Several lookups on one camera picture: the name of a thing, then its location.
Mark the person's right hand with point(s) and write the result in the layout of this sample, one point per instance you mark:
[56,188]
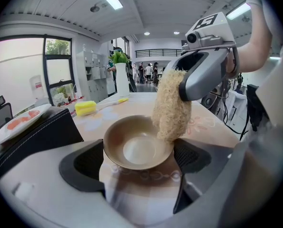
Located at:
[231,64]

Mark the yellow sponge bottle brush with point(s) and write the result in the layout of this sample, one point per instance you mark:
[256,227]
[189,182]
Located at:
[84,108]

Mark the white tall vase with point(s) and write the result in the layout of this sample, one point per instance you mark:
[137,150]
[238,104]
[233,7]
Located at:
[122,82]

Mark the black leather box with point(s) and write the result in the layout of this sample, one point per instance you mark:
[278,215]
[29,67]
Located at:
[48,132]

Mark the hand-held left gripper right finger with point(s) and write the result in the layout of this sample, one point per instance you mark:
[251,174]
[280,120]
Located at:
[203,186]

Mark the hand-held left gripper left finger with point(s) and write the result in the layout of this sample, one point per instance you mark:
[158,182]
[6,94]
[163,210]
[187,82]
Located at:
[48,193]

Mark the brown bowl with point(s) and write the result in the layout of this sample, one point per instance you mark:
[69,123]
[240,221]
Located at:
[131,136]

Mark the tan scrubbing sponge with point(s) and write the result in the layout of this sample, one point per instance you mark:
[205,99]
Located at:
[172,108]

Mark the black balcony railing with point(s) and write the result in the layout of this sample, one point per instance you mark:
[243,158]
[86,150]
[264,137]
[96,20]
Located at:
[158,53]

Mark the green leafy plant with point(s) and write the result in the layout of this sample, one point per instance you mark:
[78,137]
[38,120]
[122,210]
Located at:
[118,57]

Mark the red shrimp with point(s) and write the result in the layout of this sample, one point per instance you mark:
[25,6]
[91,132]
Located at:
[17,124]
[34,114]

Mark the person's right forearm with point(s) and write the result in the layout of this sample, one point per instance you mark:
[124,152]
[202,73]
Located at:
[253,56]

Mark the white flower bunch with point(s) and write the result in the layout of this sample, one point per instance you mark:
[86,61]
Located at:
[59,98]

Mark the round ceiling detector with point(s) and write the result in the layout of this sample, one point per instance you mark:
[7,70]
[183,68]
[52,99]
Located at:
[95,8]

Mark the white round plate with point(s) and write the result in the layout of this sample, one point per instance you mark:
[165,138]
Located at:
[12,134]

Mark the person's grey shirt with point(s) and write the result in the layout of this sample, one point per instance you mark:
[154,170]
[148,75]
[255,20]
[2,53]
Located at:
[276,84]

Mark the grey metal lockers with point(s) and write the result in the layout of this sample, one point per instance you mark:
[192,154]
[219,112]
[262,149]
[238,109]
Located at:
[93,79]

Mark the beige checked tablecloth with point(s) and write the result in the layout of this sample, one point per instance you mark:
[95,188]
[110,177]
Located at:
[141,106]

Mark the black framed window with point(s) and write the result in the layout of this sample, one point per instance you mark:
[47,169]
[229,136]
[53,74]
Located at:
[17,63]

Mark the black office chair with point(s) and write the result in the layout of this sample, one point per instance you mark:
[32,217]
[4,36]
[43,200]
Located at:
[2,117]

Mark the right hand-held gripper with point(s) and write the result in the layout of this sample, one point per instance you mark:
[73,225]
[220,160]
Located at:
[217,30]

